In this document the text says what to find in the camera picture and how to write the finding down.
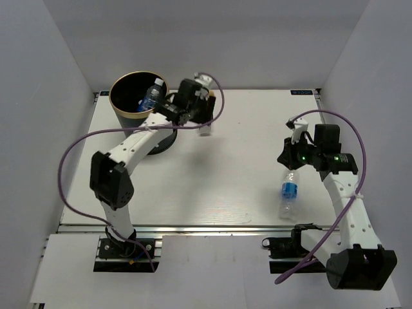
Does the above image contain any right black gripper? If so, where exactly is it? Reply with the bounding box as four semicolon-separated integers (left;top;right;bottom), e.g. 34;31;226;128
277;134;321;171

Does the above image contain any large clear unlabelled bottle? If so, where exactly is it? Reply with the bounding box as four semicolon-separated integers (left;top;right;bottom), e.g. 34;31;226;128
137;78;164;113

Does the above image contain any small clear bottle blue label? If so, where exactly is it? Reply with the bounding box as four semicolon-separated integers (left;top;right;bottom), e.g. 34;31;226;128
279;169;299;221

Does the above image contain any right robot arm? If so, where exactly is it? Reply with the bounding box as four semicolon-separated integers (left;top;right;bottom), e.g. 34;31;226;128
277;118;397;291

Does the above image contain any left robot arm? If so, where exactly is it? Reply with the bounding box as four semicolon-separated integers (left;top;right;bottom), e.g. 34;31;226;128
89;73;216;257

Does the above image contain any dark green cylindrical bin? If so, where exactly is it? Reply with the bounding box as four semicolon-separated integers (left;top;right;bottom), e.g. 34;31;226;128
109;71;171;138

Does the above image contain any clear bottle with silver cap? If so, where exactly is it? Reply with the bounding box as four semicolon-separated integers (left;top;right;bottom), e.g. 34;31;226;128
198;124;212;137

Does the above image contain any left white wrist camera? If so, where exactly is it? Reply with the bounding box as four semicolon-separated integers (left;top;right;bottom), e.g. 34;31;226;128
194;72;214;91

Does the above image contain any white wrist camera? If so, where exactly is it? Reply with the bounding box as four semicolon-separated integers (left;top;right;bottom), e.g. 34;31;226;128
286;117;308;144
194;72;214;91

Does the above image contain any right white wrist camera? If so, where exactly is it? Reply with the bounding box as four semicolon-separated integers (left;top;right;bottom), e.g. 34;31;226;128
286;117;308;144

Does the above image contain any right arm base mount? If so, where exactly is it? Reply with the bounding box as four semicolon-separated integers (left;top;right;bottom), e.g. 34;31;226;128
261;223;323;274

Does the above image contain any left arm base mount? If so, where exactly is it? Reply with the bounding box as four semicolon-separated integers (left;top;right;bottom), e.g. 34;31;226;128
93;232;160;273

